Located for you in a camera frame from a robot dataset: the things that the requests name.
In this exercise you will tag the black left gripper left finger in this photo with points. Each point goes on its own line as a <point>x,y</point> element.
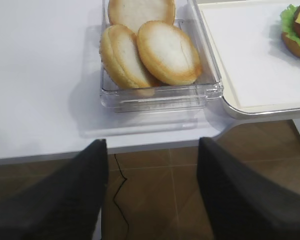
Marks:
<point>63,206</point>

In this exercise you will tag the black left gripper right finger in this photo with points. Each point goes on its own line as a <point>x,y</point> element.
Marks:
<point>240,203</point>

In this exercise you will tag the green lettuce leaf on burger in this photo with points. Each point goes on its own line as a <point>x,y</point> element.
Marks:
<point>287,20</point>

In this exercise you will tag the clear bun container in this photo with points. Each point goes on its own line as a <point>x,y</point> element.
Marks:
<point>207,87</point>

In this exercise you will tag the silver cream baking tray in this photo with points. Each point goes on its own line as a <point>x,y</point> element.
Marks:
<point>230,110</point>

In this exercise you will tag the left bun half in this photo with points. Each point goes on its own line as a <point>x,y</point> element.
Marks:
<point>120,57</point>

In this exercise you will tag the bun half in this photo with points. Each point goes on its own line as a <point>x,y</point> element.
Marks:
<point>168,53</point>
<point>120,57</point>
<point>134,13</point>

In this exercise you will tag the front bun half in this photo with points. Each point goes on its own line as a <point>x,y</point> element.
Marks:
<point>168,53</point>

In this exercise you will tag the bottom burger bun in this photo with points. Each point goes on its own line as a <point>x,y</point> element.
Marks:
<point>291,44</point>

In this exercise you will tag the white parchment paper sheet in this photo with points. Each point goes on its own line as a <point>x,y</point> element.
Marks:
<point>252,62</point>

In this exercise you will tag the back bun half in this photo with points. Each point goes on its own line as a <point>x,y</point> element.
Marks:
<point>134,13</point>

